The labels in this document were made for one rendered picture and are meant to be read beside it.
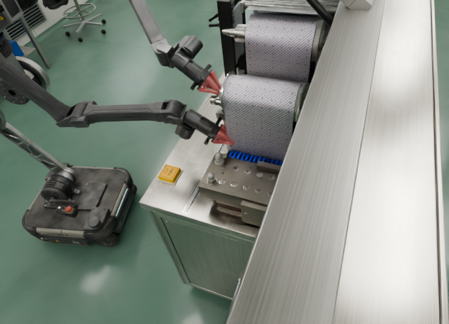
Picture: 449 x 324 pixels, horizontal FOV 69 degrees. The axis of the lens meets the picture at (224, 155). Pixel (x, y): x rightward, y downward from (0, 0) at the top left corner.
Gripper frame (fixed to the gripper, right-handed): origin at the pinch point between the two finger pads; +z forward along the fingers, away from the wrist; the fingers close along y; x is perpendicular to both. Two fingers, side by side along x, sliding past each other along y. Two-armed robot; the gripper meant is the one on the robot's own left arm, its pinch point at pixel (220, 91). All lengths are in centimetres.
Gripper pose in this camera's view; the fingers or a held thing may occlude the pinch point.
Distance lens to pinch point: 119.5
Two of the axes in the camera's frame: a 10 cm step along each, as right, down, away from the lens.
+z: 7.9, 5.9, 1.5
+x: 4.9, -4.7, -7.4
